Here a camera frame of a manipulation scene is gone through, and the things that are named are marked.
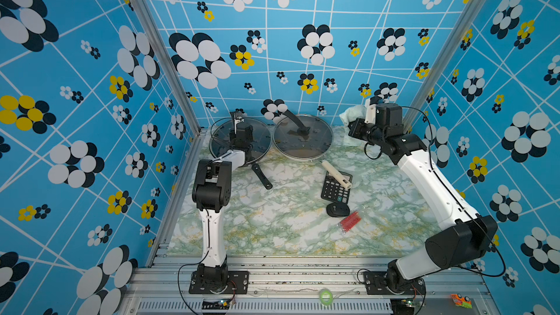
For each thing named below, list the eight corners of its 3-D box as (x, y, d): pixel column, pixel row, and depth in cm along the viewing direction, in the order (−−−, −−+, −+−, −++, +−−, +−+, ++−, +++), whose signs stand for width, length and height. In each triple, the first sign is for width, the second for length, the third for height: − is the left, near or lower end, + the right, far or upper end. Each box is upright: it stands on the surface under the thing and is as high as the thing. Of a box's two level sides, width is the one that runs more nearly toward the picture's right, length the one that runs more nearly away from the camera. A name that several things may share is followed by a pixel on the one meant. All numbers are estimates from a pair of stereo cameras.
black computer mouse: (327, 216, 91) (327, 214, 89) (325, 205, 94) (326, 202, 92) (349, 216, 91) (350, 214, 89) (347, 205, 94) (348, 202, 92)
